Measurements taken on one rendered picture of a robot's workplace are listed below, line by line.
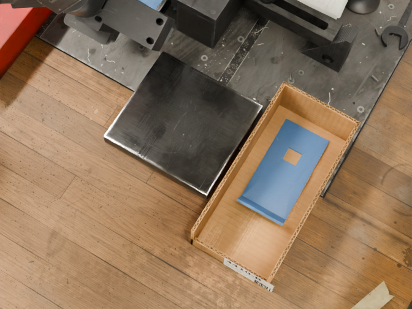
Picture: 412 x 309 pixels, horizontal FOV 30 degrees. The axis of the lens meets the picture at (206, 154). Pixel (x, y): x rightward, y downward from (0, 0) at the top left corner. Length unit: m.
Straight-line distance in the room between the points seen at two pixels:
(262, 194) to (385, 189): 0.18
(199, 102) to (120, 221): 0.21
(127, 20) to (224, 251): 0.34
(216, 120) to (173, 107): 0.07
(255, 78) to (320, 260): 0.29
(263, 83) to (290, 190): 0.17
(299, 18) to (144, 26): 0.28
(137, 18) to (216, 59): 0.26
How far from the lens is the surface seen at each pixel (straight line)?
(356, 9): 1.23
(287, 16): 1.12
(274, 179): 1.08
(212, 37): 1.14
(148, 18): 0.92
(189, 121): 1.09
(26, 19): 1.15
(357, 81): 1.17
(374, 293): 1.07
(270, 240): 1.06
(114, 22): 0.94
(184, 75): 1.13
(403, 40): 1.22
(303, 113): 1.11
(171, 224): 1.06
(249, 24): 1.20
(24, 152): 1.12
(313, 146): 1.11
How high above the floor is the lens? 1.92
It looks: 69 degrees down
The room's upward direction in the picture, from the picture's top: 6 degrees clockwise
